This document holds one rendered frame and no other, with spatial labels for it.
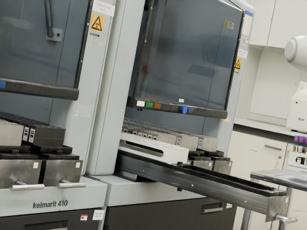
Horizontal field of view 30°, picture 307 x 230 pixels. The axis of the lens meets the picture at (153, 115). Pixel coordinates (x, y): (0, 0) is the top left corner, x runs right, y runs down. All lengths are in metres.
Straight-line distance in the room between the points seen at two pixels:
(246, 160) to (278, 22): 1.12
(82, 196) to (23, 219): 0.21
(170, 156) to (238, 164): 2.54
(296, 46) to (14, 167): 0.92
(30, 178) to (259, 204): 0.61
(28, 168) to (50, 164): 0.08
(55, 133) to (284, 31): 3.16
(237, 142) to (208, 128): 1.93
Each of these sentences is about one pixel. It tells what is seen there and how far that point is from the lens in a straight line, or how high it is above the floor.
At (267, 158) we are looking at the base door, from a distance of 4.18.
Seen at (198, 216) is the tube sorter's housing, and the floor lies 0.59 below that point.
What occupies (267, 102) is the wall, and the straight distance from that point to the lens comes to 4.90.
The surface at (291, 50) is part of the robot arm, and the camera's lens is 1.83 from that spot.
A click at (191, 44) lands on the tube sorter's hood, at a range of 2.06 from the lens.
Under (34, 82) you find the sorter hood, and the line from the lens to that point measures 1.52.
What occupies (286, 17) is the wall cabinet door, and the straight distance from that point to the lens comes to 4.57.
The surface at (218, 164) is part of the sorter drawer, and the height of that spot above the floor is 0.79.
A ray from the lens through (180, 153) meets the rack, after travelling 1.80.
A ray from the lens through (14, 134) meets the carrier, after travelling 1.52.
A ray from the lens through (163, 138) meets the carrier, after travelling 2.00.
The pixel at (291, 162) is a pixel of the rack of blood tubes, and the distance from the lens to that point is 1.97.
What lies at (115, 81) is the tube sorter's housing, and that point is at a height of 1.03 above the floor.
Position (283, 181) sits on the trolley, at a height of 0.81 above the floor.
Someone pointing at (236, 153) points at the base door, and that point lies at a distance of 4.29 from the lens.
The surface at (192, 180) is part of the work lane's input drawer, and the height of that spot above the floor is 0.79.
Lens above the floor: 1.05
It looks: 3 degrees down
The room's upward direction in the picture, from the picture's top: 10 degrees clockwise
